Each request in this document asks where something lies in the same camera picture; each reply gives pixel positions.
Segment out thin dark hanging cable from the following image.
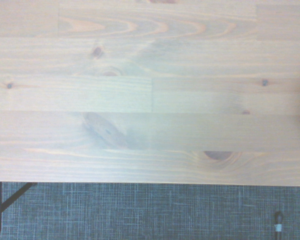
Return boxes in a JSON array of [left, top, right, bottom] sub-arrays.
[[274, 211, 285, 240]]

